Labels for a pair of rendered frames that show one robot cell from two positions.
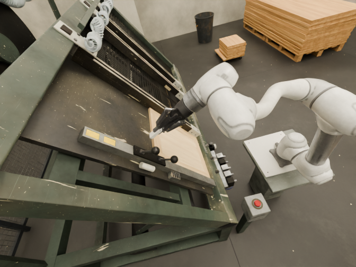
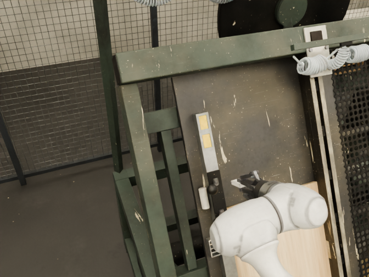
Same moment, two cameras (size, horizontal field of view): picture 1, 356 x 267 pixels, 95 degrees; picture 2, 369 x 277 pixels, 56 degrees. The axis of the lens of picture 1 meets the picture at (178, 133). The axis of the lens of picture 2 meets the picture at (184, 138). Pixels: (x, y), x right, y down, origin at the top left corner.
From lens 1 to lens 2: 0.72 m
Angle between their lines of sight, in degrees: 50
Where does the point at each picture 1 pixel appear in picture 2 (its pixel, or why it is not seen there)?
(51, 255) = (128, 173)
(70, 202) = (132, 130)
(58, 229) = not seen: hidden behind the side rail
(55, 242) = not seen: hidden behind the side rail
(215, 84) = (276, 195)
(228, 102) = (243, 209)
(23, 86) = (202, 55)
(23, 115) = (176, 69)
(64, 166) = (166, 117)
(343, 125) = not seen: outside the picture
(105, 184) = (167, 160)
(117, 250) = (136, 232)
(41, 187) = (135, 108)
